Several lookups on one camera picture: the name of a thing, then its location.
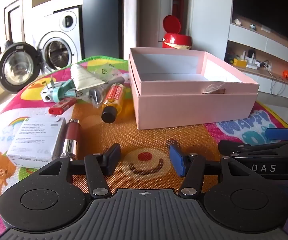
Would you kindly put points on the small round toy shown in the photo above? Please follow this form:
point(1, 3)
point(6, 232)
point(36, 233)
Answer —
point(253, 26)

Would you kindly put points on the black television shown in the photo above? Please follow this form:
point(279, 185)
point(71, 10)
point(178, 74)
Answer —
point(271, 2)

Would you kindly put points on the white router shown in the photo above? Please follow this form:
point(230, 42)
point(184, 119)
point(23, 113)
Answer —
point(252, 63)

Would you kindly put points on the red lighter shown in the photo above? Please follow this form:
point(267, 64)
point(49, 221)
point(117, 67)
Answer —
point(61, 105)

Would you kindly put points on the white cream tube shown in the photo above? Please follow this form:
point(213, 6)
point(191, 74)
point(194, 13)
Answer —
point(84, 76)

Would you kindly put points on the silver washing machine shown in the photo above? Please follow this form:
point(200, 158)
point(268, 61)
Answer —
point(66, 30)

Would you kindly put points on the small white carton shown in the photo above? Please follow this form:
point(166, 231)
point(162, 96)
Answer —
point(34, 140)

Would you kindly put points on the small white remote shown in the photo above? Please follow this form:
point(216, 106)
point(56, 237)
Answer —
point(266, 29)

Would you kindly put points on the small white figurine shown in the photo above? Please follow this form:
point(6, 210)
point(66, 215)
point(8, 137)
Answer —
point(237, 21)

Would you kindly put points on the red trash bin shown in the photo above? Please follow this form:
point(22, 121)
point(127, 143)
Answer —
point(176, 38)

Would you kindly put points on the television cabinet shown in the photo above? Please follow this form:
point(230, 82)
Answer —
point(249, 36)

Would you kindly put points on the grey marker pen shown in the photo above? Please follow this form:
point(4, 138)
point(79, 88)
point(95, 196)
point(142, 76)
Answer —
point(96, 95)

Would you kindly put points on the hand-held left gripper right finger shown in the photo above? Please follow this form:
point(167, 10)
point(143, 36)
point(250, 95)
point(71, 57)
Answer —
point(176, 160)

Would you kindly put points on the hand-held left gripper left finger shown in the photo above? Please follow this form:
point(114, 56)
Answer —
point(111, 158)

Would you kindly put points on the dark red lipstick tube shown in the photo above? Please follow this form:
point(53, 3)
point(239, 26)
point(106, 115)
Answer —
point(71, 132)

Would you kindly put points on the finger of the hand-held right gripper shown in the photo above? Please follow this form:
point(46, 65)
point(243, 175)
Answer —
point(259, 150)
point(279, 133)

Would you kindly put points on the yellow bottle with black cap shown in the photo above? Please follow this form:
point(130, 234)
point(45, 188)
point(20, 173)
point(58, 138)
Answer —
point(111, 100)

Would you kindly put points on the pink cardboard box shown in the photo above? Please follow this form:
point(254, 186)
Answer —
point(184, 107)

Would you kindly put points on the white charger plug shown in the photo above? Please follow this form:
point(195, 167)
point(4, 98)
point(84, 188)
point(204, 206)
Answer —
point(47, 96)

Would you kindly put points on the round washing machine door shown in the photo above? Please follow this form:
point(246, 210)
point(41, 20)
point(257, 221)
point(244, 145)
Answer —
point(17, 66)

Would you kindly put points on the orange pumpkin toy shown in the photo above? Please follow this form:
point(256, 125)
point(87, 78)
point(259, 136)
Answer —
point(286, 74)

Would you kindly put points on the colourful printed play mat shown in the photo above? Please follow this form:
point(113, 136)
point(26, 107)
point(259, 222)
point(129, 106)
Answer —
point(146, 140)

